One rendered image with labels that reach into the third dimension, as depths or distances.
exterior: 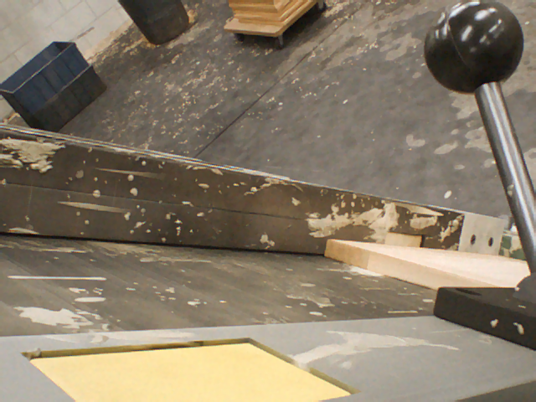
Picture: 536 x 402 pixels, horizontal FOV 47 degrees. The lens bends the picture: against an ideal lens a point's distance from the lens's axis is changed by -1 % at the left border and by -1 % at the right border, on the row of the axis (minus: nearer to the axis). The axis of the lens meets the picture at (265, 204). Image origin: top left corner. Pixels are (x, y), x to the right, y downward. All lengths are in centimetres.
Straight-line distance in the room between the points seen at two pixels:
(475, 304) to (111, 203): 33
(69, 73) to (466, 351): 479
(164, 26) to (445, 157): 305
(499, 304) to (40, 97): 470
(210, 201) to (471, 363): 40
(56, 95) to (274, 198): 433
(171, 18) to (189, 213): 463
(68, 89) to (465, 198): 328
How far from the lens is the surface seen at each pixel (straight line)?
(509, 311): 20
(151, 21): 512
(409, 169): 264
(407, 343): 17
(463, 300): 21
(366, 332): 17
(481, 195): 242
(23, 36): 587
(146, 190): 50
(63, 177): 47
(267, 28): 407
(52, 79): 487
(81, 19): 603
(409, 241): 79
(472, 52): 25
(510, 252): 100
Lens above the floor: 164
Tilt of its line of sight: 35 degrees down
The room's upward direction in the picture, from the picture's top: 32 degrees counter-clockwise
